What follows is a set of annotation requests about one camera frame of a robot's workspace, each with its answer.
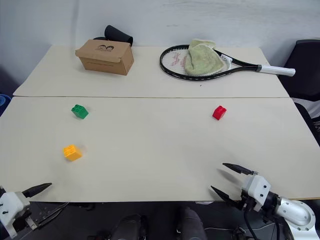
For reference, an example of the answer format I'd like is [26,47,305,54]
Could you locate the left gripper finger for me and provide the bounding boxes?
[21,182,53,199]
[37,202,70,229]

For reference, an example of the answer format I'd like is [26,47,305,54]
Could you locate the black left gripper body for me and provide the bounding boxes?
[11,197,39,232]

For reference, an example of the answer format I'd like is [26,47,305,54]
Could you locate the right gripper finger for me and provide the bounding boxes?
[210,185,242,209]
[222,162,259,176]

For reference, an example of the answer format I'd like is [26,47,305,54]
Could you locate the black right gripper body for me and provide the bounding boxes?
[235,190,260,214]

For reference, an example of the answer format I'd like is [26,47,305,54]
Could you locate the dark rounded shape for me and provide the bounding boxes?
[111,213,149,240]
[174,206,209,240]

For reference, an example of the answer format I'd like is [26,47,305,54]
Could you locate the yellow toy brick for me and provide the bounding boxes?
[62,144,83,162]

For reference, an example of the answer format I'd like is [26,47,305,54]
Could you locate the red toy brick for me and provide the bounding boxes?
[212,105,228,121]

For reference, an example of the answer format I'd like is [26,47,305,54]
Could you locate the green toy brick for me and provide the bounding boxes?
[71,104,90,120]

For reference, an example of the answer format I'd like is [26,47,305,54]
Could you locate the blue rolled mat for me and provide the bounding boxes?
[0,93,13,118]

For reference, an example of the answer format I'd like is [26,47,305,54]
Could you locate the black tennis racket white grip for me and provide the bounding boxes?
[159,44,297,82]

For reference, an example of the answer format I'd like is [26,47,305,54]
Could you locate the pale green towel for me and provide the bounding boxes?
[184,38,225,77]

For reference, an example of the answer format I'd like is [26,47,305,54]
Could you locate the black chair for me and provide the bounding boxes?
[277,39,320,102]

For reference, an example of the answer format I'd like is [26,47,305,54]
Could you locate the brown cardboard box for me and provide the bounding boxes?
[75,39,135,76]

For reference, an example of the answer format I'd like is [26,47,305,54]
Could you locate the black rolled pouch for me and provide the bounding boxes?
[93,24,134,48]

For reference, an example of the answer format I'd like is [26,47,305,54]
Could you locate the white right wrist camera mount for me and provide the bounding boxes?
[240,174,272,213]

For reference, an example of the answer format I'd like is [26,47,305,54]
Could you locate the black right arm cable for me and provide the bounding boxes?
[242,208,260,240]

